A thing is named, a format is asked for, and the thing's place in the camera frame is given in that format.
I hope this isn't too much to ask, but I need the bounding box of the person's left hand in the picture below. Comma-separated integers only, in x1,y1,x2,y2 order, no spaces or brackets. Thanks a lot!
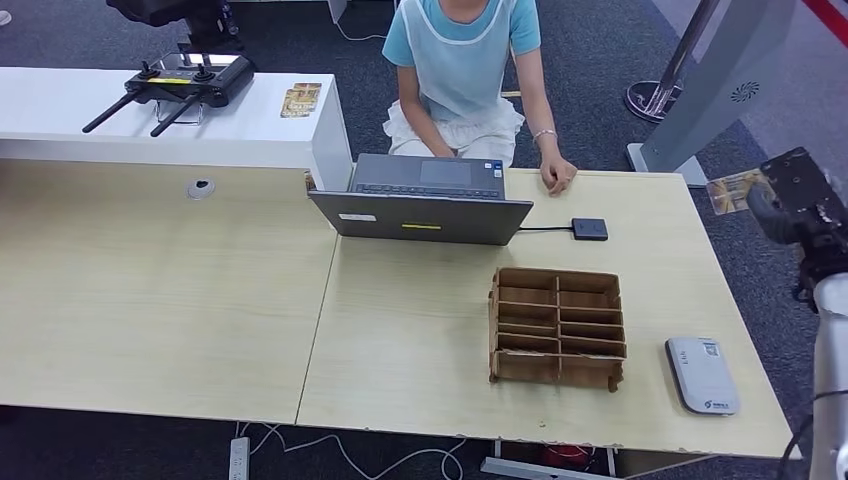
539,153,579,198

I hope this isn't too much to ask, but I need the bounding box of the thin white cable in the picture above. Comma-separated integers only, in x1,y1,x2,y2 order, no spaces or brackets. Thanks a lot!
334,19,389,43

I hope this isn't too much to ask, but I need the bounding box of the wire controller stand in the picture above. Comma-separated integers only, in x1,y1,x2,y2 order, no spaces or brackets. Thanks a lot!
154,99,204,127

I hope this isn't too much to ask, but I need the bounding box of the silver kiosk stand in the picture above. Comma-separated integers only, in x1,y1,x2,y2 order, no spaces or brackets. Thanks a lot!
625,0,800,190

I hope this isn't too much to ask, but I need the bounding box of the white power strip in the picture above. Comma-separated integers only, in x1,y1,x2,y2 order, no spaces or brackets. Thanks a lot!
228,436,252,480

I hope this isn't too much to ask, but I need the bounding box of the black remote controller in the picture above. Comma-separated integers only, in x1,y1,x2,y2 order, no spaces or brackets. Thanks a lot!
82,52,257,139

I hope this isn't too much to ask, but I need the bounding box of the white card reader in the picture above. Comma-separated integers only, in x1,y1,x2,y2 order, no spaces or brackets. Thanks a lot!
664,336,741,417

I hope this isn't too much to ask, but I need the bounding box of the chrome stanchion post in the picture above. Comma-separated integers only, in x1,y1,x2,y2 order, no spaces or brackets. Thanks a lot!
623,0,720,125

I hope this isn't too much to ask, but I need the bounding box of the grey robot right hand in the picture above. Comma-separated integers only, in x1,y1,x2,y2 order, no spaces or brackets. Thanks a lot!
747,146,848,313

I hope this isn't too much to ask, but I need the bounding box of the brown divided organizer box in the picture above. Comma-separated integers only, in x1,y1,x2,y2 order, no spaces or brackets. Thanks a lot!
488,266,628,393

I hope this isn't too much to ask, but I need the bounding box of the white floor cable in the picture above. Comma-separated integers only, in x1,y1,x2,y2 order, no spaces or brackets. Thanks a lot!
235,421,468,480

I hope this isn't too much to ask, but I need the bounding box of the person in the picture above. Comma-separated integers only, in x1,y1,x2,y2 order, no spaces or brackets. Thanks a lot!
382,0,579,198

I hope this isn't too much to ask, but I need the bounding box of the white counter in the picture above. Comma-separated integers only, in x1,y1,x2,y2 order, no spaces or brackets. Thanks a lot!
0,66,354,193

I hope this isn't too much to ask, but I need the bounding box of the grey laptop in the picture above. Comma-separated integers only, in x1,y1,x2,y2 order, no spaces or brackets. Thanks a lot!
307,153,535,247

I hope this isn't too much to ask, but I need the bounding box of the red barrier belt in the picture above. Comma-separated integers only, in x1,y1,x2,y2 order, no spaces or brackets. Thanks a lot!
801,0,848,31

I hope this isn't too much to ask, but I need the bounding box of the black USB hub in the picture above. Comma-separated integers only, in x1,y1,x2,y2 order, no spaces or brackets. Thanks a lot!
570,217,609,242

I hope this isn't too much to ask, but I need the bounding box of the black bulky equipment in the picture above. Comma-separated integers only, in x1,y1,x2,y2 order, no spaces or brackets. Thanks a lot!
105,0,245,56

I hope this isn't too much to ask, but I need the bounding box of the white desk leg frame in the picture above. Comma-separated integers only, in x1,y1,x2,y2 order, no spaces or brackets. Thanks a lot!
480,440,621,480

